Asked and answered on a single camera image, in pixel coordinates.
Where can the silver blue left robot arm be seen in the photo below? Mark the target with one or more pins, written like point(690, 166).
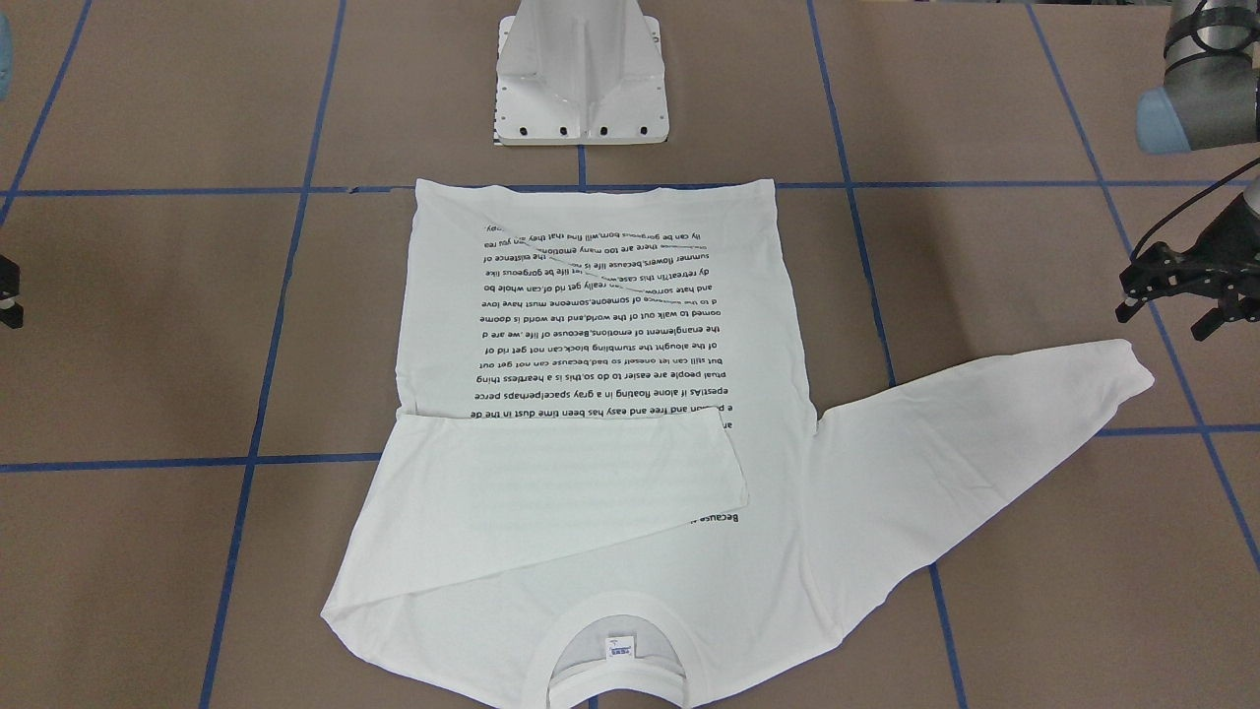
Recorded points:
point(1207, 100)

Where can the white printed long-sleeve shirt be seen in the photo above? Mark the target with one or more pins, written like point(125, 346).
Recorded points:
point(606, 471)

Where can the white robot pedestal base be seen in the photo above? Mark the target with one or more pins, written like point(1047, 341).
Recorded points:
point(580, 74)

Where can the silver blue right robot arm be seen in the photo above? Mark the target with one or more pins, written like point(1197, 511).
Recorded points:
point(7, 59)

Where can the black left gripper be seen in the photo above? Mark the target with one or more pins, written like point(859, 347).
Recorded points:
point(1242, 219)

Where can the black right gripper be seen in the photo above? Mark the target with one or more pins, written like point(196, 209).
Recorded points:
point(7, 291)

